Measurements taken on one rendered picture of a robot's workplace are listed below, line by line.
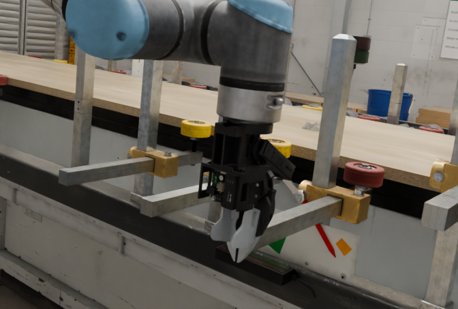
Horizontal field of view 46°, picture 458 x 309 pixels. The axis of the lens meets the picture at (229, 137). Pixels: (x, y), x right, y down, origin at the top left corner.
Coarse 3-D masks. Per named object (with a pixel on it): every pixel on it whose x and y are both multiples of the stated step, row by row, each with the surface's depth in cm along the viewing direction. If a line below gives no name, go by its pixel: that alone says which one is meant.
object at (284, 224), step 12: (312, 204) 98; (324, 204) 99; (336, 204) 101; (276, 216) 89; (288, 216) 89; (300, 216) 91; (312, 216) 94; (324, 216) 98; (276, 228) 85; (288, 228) 88; (300, 228) 92; (264, 240) 83; (276, 240) 86
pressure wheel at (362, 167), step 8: (352, 168) 110; (360, 168) 110; (368, 168) 112; (376, 168) 112; (344, 176) 113; (352, 176) 110; (360, 176) 110; (368, 176) 109; (376, 176) 109; (360, 184) 110; (368, 184) 109; (376, 184) 110
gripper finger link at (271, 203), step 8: (272, 192) 76; (264, 200) 76; (272, 200) 77; (256, 208) 77; (264, 208) 77; (272, 208) 77; (264, 216) 77; (272, 216) 78; (264, 224) 78; (256, 232) 78
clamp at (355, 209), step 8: (304, 184) 109; (312, 192) 107; (320, 192) 106; (328, 192) 105; (336, 192) 104; (344, 192) 104; (352, 192) 105; (312, 200) 107; (344, 200) 103; (352, 200) 102; (360, 200) 101; (368, 200) 104; (344, 208) 103; (352, 208) 102; (360, 208) 102; (368, 208) 105; (336, 216) 104; (344, 216) 103; (352, 216) 102; (360, 216) 103
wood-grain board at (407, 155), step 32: (0, 64) 254; (32, 64) 273; (64, 64) 294; (64, 96) 186; (96, 96) 180; (128, 96) 189; (192, 96) 210; (288, 128) 157; (352, 128) 171; (384, 128) 179; (352, 160) 123; (384, 160) 125; (416, 160) 129; (448, 160) 134
